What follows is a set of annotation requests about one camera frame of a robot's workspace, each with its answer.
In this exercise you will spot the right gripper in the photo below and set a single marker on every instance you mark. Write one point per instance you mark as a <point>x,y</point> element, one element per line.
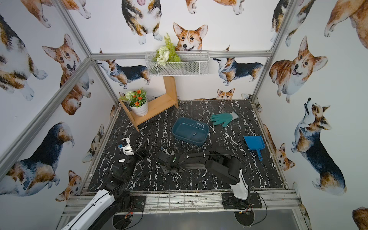
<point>173,160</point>

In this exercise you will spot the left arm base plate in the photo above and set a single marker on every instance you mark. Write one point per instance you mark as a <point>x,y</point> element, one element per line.
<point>135,203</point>

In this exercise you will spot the blue plastic dustpan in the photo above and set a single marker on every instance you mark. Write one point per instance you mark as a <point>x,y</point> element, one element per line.
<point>255,143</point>

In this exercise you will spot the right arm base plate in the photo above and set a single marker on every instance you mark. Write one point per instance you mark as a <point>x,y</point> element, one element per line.
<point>229,201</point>

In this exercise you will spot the wooden shelf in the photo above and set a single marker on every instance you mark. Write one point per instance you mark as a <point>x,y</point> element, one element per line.
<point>157,105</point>

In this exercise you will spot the green work glove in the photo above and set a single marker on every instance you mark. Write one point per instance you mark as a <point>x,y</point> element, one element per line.
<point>223,119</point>

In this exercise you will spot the white wire basket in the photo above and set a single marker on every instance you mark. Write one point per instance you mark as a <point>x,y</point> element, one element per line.
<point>187,63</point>

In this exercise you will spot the artificial green fern plant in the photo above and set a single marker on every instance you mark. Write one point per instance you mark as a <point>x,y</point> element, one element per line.
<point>166,53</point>

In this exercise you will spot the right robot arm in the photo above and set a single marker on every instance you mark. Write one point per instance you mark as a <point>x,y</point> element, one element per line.
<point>225,165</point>

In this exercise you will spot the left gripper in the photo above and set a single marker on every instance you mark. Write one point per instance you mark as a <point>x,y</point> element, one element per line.
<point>133,156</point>

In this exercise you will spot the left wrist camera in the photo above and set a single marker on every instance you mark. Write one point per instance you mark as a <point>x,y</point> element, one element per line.
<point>125,147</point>

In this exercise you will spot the white pot with flowers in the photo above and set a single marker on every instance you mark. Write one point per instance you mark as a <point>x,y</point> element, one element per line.
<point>136,100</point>

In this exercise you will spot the teal plastic storage box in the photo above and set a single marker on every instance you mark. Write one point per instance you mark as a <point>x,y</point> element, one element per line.
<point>184,128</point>

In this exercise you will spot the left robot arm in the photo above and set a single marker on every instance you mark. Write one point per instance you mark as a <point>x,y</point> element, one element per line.
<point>112,197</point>

